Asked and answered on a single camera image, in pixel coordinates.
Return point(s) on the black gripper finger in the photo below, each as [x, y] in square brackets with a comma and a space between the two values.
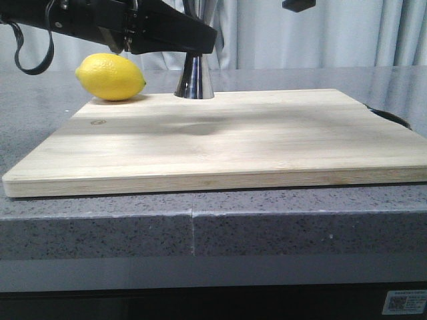
[154, 26]

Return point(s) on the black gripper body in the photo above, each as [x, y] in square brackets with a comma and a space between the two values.
[105, 22]
[298, 5]

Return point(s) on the steel double jigger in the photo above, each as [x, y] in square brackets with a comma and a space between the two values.
[195, 82]

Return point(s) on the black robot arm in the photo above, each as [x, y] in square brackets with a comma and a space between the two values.
[27, 12]

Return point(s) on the yellow lemon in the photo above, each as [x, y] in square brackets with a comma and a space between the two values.
[110, 77]

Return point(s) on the grey curtain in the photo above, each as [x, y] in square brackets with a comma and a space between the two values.
[263, 35]

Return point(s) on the wooden cutting board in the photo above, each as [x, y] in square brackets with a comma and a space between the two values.
[237, 140]

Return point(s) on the QR code label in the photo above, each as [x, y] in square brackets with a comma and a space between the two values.
[404, 302]

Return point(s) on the black cutting board handle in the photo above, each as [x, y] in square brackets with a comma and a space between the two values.
[389, 116]

